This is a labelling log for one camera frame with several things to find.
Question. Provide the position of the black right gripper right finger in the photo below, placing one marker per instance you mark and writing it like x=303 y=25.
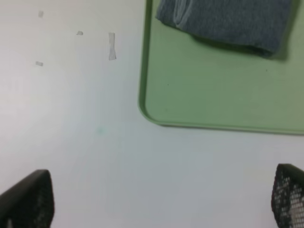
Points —
x=287 y=200

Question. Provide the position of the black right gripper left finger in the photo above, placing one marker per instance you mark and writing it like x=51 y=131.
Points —
x=29 y=203

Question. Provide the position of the grey towel with orange pattern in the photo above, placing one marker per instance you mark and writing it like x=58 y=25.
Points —
x=256 y=24

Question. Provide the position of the light green plastic tray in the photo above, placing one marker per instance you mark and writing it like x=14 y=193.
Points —
x=188 y=82

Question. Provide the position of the clear tape strip on table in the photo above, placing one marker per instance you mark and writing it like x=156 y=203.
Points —
x=112 y=52

